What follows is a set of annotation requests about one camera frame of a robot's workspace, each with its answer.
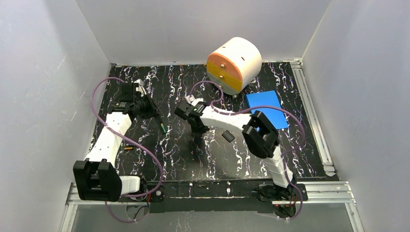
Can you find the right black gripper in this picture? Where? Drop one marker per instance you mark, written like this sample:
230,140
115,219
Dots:
197,124

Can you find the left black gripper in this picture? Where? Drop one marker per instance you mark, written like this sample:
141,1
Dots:
151,107

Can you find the black remote battery cover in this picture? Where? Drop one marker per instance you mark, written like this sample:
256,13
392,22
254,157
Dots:
229,137

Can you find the black remote control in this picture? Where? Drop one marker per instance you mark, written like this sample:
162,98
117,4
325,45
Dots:
159,120

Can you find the green battery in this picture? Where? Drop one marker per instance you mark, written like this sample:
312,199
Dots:
163,128

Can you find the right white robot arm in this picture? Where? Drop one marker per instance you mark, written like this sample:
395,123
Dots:
260,136

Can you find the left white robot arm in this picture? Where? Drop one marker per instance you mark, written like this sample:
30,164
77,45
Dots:
95,176

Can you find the round white drawer cabinet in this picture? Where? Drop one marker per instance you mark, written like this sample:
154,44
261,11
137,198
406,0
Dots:
234,65

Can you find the blue rectangular pad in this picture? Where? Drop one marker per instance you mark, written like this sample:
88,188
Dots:
277,118

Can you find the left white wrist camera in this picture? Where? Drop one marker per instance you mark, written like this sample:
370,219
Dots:
138,86

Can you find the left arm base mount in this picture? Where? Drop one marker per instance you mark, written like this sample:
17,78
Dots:
147,195

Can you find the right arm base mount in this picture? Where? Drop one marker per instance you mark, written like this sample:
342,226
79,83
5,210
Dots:
285,198

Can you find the aluminium frame rail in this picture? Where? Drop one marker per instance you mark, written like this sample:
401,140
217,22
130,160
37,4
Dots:
329,192

